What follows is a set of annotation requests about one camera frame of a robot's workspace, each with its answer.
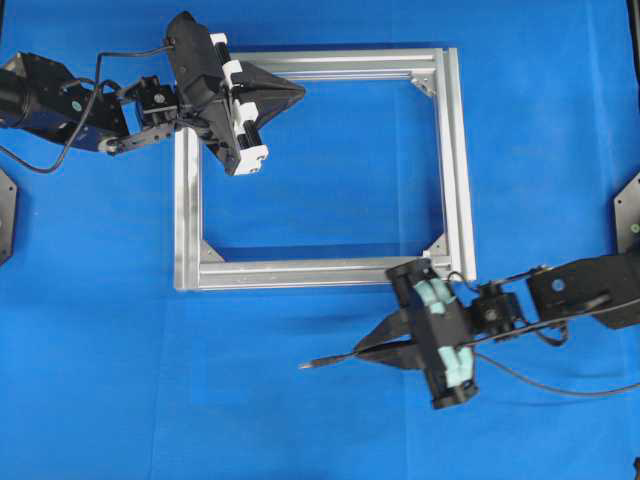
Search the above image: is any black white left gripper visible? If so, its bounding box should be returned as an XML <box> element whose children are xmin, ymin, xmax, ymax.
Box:
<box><xmin>166</xmin><ymin>11</ymin><xmax>306</xmax><ymax>176</ymax></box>

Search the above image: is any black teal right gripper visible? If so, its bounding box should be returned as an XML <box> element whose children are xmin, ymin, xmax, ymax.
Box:
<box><xmin>353</xmin><ymin>258</ymin><xmax>477</xmax><ymax>409</ymax></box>

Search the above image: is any black wire with plug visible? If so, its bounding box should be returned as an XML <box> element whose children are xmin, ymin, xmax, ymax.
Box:
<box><xmin>298</xmin><ymin>347</ymin><xmax>640</xmax><ymax>399</ymax></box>

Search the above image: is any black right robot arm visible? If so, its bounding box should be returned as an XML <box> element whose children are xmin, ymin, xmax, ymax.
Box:
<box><xmin>352</xmin><ymin>252</ymin><xmax>639</xmax><ymax>409</ymax></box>

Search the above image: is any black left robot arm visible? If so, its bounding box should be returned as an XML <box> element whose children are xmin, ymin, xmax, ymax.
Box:
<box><xmin>1</xmin><ymin>11</ymin><xmax>306</xmax><ymax>176</ymax></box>

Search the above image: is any blue table cloth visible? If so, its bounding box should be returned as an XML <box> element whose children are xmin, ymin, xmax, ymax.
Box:
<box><xmin>1</xmin><ymin>1</ymin><xmax>639</xmax><ymax>479</ymax></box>

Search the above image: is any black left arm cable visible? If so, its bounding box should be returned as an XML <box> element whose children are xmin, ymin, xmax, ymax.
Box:
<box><xmin>0</xmin><ymin>43</ymin><xmax>176</xmax><ymax>175</ymax></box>

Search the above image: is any silver aluminium extrusion frame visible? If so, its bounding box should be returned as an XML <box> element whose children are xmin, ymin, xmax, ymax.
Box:
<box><xmin>172</xmin><ymin>46</ymin><xmax>477</xmax><ymax>292</ymax></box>

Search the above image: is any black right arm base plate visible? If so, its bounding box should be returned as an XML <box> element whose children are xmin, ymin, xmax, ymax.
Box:
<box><xmin>613</xmin><ymin>174</ymin><xmax>640</xmax><ymax>254</ymax></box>

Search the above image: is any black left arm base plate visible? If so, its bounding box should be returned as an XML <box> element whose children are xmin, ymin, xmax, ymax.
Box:
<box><xmin>0</xmin><ymin>170</ymin><xmax>18</xmax><ymax>264</ymax></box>

